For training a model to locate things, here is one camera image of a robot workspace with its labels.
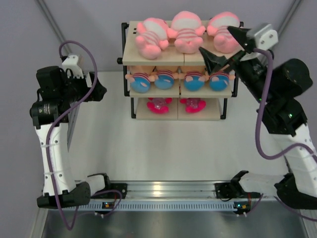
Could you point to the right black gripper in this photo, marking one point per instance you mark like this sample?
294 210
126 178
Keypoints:
214 63

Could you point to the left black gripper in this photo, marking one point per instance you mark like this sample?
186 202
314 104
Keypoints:
95 93

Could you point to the pink frog plush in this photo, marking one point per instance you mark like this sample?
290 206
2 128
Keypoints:
223 41
186 29
152 37

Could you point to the boy doll black hair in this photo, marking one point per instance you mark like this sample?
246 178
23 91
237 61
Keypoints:
219 81

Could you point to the boy doll bald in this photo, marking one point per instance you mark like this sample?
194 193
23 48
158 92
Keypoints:
194 77

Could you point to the boy doll blue pants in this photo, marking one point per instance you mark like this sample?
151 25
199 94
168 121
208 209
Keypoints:
165 76
140 77

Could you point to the magenta plush shelf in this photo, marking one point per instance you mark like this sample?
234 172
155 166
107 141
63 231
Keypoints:
193 105
159 105

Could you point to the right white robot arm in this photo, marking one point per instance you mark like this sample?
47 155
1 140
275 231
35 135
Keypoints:
281 126

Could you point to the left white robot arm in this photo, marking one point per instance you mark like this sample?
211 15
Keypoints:
60 188

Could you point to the beige three-tier shelf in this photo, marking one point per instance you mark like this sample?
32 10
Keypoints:
216 101

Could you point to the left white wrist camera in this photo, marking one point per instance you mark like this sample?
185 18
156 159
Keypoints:
72 65

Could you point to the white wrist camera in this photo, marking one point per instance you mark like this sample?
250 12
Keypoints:
263 36
72 65

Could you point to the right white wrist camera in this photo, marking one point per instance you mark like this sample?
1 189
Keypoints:
263 36

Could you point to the grey slotted cable duct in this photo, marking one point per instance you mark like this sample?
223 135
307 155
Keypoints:
161 206

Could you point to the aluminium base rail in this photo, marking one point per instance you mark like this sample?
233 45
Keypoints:
222 190

